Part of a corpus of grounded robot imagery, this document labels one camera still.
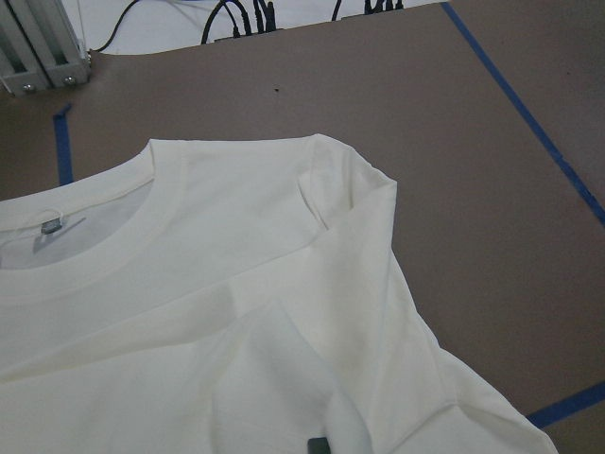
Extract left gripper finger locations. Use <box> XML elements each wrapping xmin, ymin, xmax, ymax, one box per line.
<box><xmin>306</xmin><ymin>437</ymin><xmax>331</xmax><ymax>454</ymax></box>

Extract aluminium frame post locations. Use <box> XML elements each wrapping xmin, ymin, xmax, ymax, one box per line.
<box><xmin>1</xmin><ymin>0</ymin><xmax>91</xmax><ymax>96</ymax></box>

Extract cream long-sleeve cat shirt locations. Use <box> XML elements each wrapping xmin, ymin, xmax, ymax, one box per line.
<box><xmin>1</xmin><ymin>135</ymin><xmax>555</xmax><ymax>453</ymax></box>

